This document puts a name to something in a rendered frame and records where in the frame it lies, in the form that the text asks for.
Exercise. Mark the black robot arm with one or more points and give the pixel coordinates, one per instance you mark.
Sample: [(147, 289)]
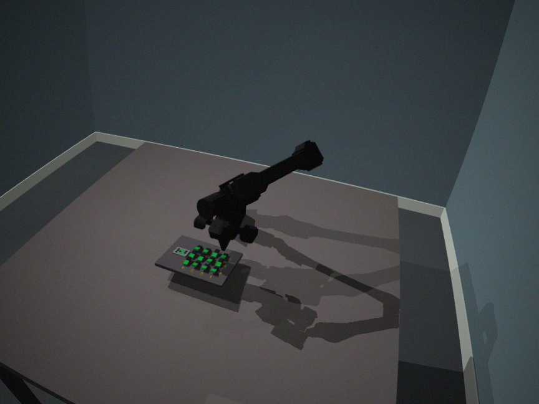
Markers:
[(248, 188)]

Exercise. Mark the grey switch panel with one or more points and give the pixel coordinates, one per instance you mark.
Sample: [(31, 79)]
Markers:
[(200, 261)]

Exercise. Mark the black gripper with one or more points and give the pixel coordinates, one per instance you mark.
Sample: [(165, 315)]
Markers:
[(247, 234)]

